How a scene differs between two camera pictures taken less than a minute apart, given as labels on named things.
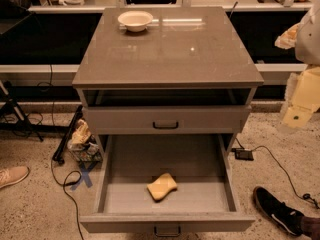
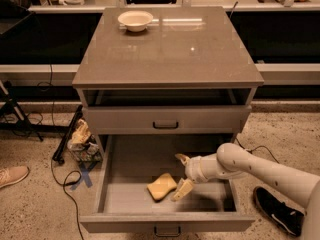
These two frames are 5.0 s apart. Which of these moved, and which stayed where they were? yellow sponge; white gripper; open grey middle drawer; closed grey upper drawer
Moved: white gripper
Stayed: closed grey upper drawer; open grey middle drawer; yellow sponge
